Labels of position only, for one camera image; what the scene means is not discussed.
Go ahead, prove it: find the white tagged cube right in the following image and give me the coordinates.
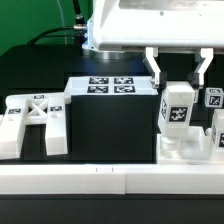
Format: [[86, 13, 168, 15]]
[[205, 88, 224, 108]]

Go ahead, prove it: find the white chair back frame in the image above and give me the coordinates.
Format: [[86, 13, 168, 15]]
[[0, 92, 72, 160]]

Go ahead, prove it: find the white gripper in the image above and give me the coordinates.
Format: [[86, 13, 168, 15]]
[[92, 0, 224, 89]]

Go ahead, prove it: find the black cable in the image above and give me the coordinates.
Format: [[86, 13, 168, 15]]
[[26, 0, 88, 46]]

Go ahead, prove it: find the white flat tag plate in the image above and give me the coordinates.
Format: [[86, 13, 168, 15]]
[[65, 76, 158, 96]]

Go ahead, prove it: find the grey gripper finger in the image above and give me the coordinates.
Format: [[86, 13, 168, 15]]
[[188, 48, 214, 89]]

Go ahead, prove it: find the white chair seat part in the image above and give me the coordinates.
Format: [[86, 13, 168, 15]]
[[156, 126, 224, 165]]

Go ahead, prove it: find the white front rail bar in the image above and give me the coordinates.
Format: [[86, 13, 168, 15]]
[[0, 165, 224, 195]]

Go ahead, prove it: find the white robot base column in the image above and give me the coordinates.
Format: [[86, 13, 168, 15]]
[[82, 19, 141, 60]]

